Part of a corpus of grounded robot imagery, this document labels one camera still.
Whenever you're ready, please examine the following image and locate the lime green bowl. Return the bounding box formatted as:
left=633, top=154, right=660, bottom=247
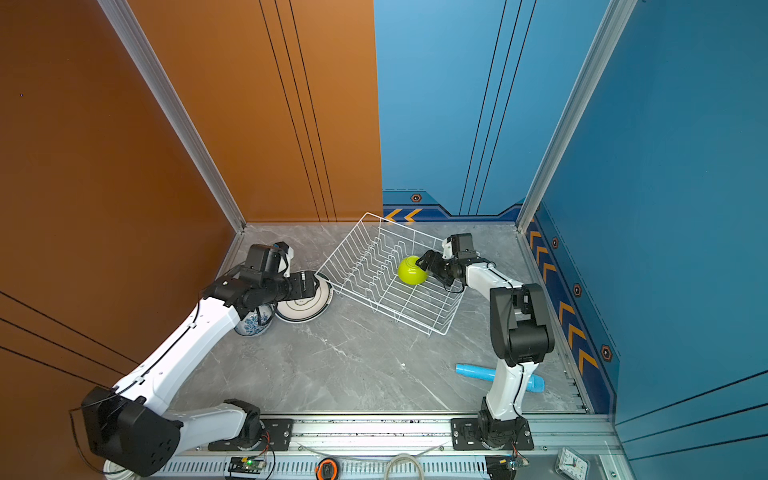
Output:
left=397, top=256, right=428, bottom=286

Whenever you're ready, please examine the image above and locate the blue white porcelain bowl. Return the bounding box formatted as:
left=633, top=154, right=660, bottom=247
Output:
left=234, top=304, right=275, bottom=337

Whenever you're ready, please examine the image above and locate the white wire dish rack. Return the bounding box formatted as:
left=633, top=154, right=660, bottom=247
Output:
left=318, top=213, right=463, bottom=335

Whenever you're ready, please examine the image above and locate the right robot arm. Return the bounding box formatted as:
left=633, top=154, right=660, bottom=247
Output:
left=416, top=233, right=555, bottom=451

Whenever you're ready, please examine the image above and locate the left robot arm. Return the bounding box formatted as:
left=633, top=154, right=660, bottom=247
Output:
left=78, top=242, right=333, bottom=479

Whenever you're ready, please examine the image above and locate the light blue cylinder tube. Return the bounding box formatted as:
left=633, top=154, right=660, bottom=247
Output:
left=455, top=364, right=546, bottom=393

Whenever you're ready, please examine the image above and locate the green circuit board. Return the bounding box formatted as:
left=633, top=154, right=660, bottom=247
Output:
left=227, top=456, right=268, bottom=477

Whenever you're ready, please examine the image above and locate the white alarm clock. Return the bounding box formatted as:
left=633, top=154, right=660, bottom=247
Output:
left=554, top=448, right=590, bottom=480

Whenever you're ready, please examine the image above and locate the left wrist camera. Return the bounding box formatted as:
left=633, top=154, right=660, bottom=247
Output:
left=273, top=242, right=294, bottom=277

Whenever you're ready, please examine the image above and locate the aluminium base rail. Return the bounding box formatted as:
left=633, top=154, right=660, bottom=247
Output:
left=154, top=413, right=633, bottom=479

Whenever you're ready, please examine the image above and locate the white cable loop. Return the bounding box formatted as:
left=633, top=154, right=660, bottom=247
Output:
left=383, top=454, right=426, bottom=480

